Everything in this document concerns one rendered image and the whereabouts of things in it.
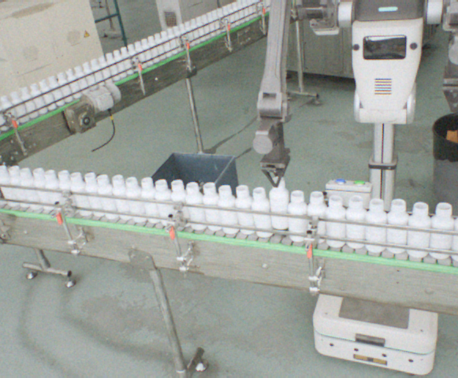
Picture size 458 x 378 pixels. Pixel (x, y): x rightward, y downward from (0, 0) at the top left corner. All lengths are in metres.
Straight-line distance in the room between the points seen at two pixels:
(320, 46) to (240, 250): 3.93
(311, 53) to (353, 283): 4.06
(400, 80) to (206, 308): 1.62
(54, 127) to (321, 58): 3.15
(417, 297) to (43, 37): 4.74
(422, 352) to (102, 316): 1.68
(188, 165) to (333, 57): 3.23
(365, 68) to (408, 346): 1.18
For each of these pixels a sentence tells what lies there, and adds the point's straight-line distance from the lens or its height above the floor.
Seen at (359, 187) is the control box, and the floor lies 1.12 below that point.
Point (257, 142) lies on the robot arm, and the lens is 1.37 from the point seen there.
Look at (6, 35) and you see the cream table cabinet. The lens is 5.46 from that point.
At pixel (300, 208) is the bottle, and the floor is 1.13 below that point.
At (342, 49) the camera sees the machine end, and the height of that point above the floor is 0.41.
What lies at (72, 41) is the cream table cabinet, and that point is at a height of 0.73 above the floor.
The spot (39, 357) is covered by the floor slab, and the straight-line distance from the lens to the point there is 2.96.
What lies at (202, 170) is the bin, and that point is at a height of 0.86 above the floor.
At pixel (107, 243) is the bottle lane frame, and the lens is 1.93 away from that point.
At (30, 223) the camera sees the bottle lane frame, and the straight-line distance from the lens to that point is 2.12.
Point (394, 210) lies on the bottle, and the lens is 1.48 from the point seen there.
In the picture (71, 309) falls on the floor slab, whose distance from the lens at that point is 3.13.
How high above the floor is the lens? 2.00
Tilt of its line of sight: 31 degrees down
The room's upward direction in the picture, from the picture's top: 9 degrees counter-clockwise
